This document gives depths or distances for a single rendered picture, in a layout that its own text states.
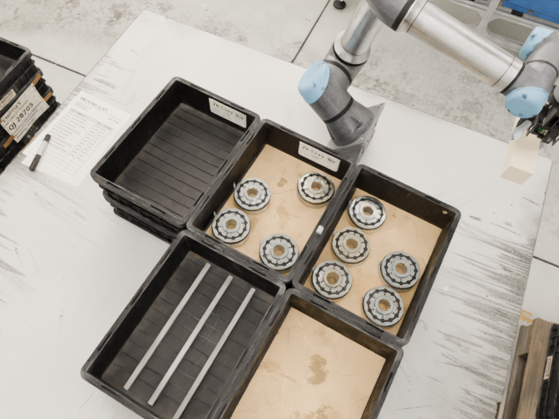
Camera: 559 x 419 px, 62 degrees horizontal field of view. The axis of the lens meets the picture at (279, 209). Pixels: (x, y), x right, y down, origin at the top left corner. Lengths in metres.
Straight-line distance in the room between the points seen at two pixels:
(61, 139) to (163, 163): 0.42
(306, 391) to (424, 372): 0.36
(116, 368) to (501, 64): 1.09
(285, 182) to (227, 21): 1.82
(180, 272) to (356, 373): 0.51
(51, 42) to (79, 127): 1.43
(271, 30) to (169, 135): 1.63
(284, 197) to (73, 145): 0.73
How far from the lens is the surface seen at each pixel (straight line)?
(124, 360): 1.22
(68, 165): 1.64
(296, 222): 1.29
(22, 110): 2.24
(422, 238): 1.35
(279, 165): 1.38
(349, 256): 1.24
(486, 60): 1.12
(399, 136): 1.67
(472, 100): 2.88
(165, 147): 1.44
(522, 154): 1.44
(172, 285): 1.24
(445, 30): 1.11
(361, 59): 1.47
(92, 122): 1.71
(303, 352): 1.19
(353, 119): 1.46
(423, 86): 2.83
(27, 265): 1.53
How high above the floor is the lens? 1.99
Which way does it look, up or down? 63 degrees down
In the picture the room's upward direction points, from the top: 5 degrees clockwise
